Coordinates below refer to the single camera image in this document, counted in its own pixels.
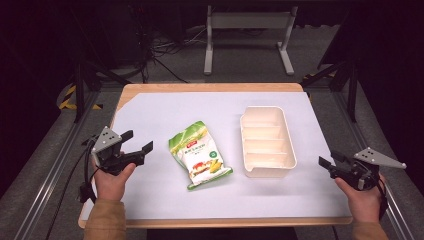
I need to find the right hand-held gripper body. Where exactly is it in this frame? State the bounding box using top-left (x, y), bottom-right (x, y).
top-left (328, 146), bottom-right (408, 192)

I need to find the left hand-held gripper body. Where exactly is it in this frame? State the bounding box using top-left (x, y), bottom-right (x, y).
top-left (90, 125), bottom-right (146, 177)

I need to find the green and white snack bag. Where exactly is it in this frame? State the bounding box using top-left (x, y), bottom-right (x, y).
top-left (167, 120), bottom-right (234, 191)

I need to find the white plastic divided bin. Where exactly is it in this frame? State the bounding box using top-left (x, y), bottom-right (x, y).
top-left (239, 105), bottom-right (298, 179)

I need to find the person's right hand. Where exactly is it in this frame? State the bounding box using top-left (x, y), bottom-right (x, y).
top-left (334, 173), bottom-right (387, 224)

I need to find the person's left hand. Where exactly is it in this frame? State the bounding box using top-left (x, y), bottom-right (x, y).
top-left (92, 161), bottom-right (137, 203)

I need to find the white table mat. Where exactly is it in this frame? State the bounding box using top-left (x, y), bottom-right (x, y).
top-left (80, 91), bottom-right (352, 221)

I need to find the black metal stand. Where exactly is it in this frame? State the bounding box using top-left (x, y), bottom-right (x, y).
top-left (300, 59), bottom-right (360, 123)
top-left (68, 6), bottom-right (132, 124)

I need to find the white metal stand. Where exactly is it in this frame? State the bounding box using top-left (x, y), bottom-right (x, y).
top-left (203, 4), bottom-right (299, 76)

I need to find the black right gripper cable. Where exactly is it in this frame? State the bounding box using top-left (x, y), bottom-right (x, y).
top-left (375, 175), bottom-right (390, 221)

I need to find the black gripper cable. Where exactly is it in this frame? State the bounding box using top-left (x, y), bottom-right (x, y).
top-left (77, 134), bottom-right (102, 205)
top-left (375, 175), bottom-right (390, 221)

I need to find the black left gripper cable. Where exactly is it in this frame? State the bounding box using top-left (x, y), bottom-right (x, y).
top-left (77, 134), bottom-right (102, 205)

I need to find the aluminium rail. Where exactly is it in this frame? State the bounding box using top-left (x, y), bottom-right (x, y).
top-left (12, 90), bottom-right (101, 240)
top-left (332, 91), bottom-right (416, 240)

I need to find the bundle of black floor cables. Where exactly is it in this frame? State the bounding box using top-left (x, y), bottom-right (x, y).
top-left (128, 4), bottom-right (209, 84)

